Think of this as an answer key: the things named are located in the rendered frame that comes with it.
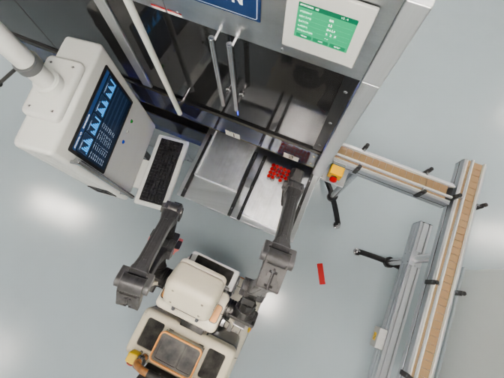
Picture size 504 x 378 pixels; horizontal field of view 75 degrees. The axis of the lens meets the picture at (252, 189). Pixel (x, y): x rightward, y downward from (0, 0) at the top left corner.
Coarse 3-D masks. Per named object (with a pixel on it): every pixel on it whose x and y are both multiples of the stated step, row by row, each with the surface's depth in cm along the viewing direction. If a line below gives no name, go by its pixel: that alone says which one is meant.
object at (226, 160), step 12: (216, 132) 193; (216, 144) 192; (228, 144) 192; (240, 144) 192; (204, 156) 189; (216, 156) 190; (228, 156) 190; (240, 156) 190; (252, 156) 187; (204, 168) 188; (216, 168) 188; (228, 168) 188; (240, 168) 188; (216, 180) 186; (228, 180) 186; (240, 180) 186
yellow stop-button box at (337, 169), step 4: (332, 164) 172; (336, 164) 172; (340, 164) 172; (332, 168) 172; (336, 168) 172; (340, 168) 172; (344, 168) 172; (328, 172) 173; (332, 172) 171; (336, 172) 171; (340, 172) 171; (328, 176) 177; (332, 176) 174; (336, 176) 173; (340, 176) 171
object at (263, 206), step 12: (264, 168) 188; (264, 180) 186; (276, 180) 186; (252, 192) 181; (264, 192) 184; (276, 192) 184; (252, 204) 182; (264, 204) 182; (276, 204) 182; (252, 216) 181; (264, 216) 181; (276, 216) 180; (276, 228) 179
